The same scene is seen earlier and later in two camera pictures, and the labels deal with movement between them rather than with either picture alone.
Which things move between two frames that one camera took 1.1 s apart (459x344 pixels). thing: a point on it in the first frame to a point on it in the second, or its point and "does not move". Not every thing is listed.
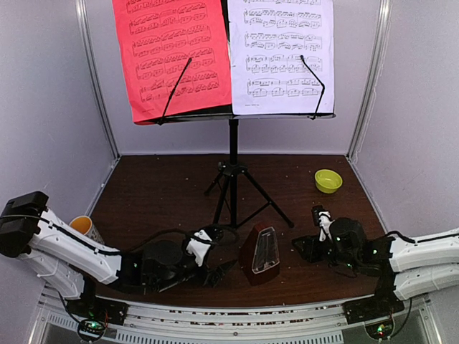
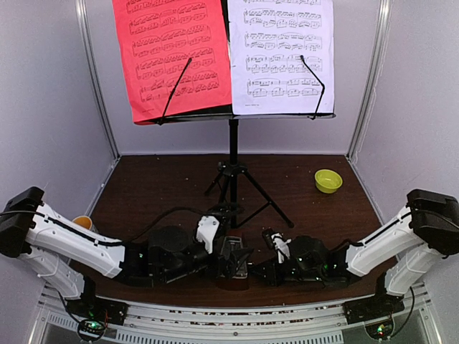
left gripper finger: x=214 y=233 to x=229 y=212
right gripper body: x=318 y=256 to x=279 y=280
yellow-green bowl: x=328 y=180 does not move
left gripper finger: x=217 y=273 to x=237 y=263
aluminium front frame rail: x=320 y=322 does not move
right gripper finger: x=304 y=245 to x=260 y=269
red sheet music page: x=155 y=39 does not move
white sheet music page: x=267 y=38 does not move
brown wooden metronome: x=259 y=259 to x=234 y=262
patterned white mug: x=84 y=225 does not move
